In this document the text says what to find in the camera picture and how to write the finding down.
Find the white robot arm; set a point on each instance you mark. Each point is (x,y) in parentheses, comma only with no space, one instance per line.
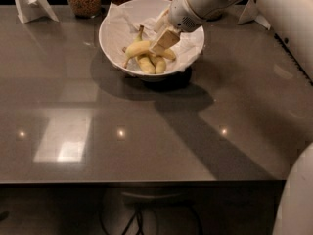
(292,22)

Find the left white folded card stand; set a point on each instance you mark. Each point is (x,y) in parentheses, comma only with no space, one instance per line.
(30,10)

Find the right white folded card stand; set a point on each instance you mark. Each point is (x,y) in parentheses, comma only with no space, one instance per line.
(253,13)

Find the white folded card stand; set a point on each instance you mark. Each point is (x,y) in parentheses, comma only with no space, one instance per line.
(253,13)
(30,10)

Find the yellow banana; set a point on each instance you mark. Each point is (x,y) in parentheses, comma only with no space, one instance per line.
(143,61)
(143,47)
(159,63)

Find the white bowl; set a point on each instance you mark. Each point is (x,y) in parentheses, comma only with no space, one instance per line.
(111,33)

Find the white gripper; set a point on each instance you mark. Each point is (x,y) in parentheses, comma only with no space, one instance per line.
(180,13)

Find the right glass jar of grains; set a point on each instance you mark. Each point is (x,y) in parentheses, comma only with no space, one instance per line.
(215,15)

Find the white crumpled paper liner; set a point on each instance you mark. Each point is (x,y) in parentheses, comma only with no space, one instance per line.
(120,30)

